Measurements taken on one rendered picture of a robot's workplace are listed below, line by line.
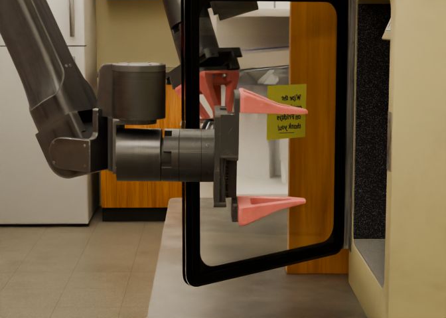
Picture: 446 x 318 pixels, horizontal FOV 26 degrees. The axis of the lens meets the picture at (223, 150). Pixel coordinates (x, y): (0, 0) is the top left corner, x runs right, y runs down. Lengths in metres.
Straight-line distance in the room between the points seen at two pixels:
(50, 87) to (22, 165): 5.12
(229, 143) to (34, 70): 0.24
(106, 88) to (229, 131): 0.14
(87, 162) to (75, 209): 5.14
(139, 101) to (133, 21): 5.69
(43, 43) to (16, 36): 0.03
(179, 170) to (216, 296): 0.44
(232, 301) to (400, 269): 0.32
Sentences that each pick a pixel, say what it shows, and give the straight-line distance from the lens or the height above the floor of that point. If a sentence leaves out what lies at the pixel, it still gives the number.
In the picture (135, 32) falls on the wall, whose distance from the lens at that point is 6.70.
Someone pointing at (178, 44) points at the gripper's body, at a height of 1.31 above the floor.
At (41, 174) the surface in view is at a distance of 6.17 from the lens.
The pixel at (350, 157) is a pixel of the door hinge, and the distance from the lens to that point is 1.47.
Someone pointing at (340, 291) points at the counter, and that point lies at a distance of 1.47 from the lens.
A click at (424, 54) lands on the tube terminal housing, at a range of 1.15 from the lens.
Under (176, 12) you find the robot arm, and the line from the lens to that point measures 1.36.
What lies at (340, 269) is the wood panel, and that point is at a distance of 1.56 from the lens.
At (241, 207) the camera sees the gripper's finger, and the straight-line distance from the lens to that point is 1.02.
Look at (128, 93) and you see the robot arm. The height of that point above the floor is 1.27.
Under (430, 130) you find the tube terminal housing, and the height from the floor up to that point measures 1.21.
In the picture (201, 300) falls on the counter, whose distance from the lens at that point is 1.41.
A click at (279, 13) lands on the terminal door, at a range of 1.34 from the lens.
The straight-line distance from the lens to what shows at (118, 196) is 6.27.
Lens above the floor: 1.35
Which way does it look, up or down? 8 degrees down
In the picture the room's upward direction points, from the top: straight up
